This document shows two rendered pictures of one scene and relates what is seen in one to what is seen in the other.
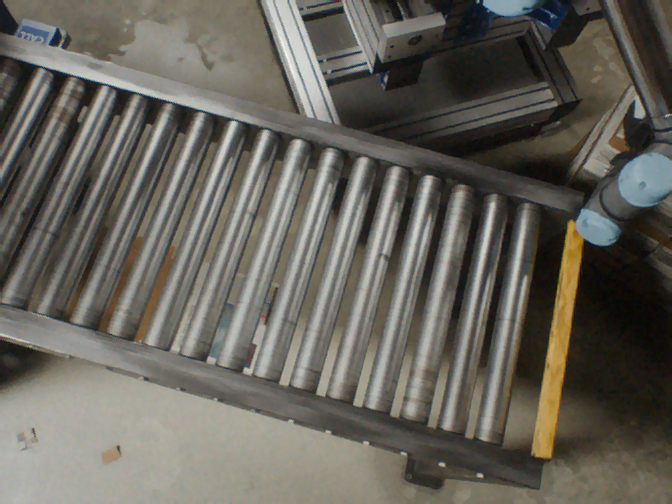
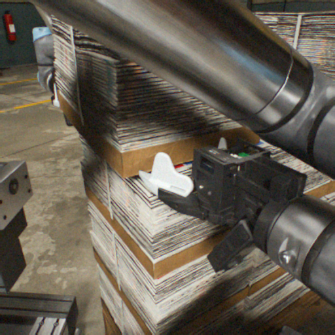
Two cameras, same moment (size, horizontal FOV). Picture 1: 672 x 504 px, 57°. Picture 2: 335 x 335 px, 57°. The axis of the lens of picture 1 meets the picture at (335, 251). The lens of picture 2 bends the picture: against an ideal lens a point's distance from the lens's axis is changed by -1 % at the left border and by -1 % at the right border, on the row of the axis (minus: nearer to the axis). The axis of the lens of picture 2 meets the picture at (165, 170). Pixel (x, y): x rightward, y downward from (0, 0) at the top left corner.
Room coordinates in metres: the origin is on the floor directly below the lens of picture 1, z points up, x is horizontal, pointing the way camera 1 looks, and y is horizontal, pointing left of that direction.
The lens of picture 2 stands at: (0.56, -0.22, 1.06)
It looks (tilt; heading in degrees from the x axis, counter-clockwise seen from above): 27 degrees down; 303
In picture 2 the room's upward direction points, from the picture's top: straight up
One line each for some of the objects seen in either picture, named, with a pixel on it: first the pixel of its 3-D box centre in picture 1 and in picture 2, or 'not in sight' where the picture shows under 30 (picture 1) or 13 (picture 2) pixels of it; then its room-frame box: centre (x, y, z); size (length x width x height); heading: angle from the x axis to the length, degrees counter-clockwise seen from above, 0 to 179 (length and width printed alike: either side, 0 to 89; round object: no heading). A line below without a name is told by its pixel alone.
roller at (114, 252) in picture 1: (131, 212); not in sight; (0.37, 0.38, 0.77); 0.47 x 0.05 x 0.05; 176
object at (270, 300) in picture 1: (226, 316); not in sight; (0.37, 0.28, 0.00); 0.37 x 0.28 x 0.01; 86
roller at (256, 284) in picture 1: (267, 250); not in sight; (0.35, 0.12, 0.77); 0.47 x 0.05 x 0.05; 176
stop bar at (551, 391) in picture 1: (561, 333); not in sight; (0.29, -0.41, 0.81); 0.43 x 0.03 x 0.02; 176
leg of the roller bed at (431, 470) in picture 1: (454, 467); not in sight; (0.06, -0.37, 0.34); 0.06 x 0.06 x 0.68; 86
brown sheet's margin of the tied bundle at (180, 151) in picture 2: not in sight; (175, 133); (0.85, -0.69, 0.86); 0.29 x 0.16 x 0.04; 64
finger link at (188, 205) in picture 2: (637, 121); (191, 198); (0.72, -0.51, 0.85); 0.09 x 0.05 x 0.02; 2
